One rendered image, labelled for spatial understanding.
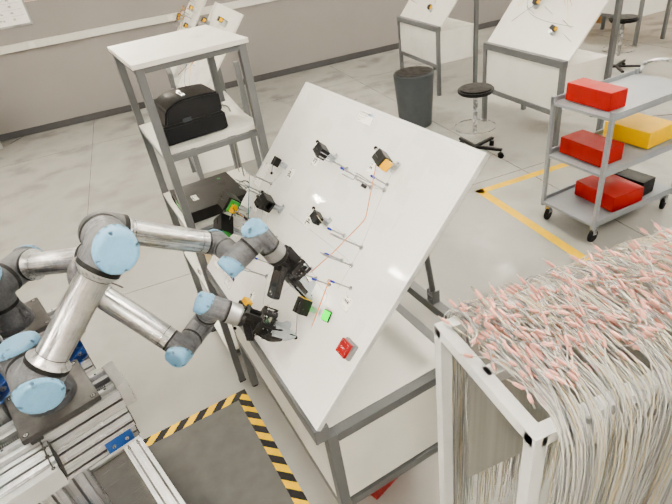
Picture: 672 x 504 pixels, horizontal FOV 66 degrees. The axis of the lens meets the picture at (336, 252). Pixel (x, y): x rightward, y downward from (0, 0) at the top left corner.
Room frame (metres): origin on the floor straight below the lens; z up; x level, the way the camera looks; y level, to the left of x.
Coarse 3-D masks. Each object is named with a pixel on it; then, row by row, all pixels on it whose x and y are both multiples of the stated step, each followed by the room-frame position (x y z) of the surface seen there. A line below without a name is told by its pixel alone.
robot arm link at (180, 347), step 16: (112, 288) 1.35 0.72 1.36; (112, 304) 1.30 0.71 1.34; (128, 304) 1.31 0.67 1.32; (128, 320) 1.27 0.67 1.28; (144, 320) 1.28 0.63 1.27; (160, 320) 1.30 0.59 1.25; (144, 336) 1.26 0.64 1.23; (160, 336) 1.25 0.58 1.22; (176, 336) 1.26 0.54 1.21; (192, 336) 1.27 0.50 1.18; (176, 352) 1.20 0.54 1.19; (192, 352) 1.23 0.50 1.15
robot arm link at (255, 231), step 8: (248, 224) 1.41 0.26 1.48; (256, 224) 1.39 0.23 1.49; (264, 224) 1.41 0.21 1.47; (248, 232) 1.37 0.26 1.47; (256, 232) 1.38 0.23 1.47; (264, 232) 1.39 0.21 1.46; (248, 240) 1.37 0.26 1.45; (256, 240) 1.37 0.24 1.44; (264, 240) 1.38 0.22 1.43; (272, 240) 1.39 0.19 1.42; (256, 248) 1.36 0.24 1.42; (264, 248) 1.38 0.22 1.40; (272, 248) 1.38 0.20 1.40
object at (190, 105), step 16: (160, 96) 2.49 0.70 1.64; (176, 96) 2.40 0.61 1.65; (192, 96) 2.36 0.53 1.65; (208, 96) 2.38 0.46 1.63; (160, 112) 2.36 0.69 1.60; (176, 112) 2.31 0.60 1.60; (192, 112) 2.34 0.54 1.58; (208, 112) 2.37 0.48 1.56; (224, 112) 2.41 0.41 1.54; (176, 128) 2.30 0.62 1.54; (192, 128) 2.33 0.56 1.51; (208, 128) 2.36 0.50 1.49; (224, 128) 2.40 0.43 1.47
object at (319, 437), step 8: (208, 272) 2.11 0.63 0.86; (216, 288) 2.00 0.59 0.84; (224, 296) 1.89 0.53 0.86; (256, 344) 1.54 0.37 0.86; (256, 352) 1.56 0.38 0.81; (264, 360) 1.46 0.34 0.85; (272, 368) 1.39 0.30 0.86; (272, 376) 1.40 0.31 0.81; (280, 384) 1.32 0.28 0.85; (288, 392) 1.26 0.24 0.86; (288, 400) 1.27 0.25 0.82; (296, 408) 1.20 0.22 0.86; (304, 416) 1.15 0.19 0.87; (304, 424) 1.15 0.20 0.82; (312, 432) 1.09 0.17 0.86; (320, 432) 1.08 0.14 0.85; (328, 432) 1.10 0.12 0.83; (320, 440) 1.08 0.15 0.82
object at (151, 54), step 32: (192, 32) 2.74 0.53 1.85; (224, 32) 2.60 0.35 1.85; (128, 64) 2.22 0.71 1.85; (160, 64) 2.23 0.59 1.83; (128, 96) 2.69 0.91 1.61; (256, 96) 2.39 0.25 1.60; (160, 128) 2.20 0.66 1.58; (256, 128) 2.39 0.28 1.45; (192, 224) 2.20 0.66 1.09; (192, 256) 2.62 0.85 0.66
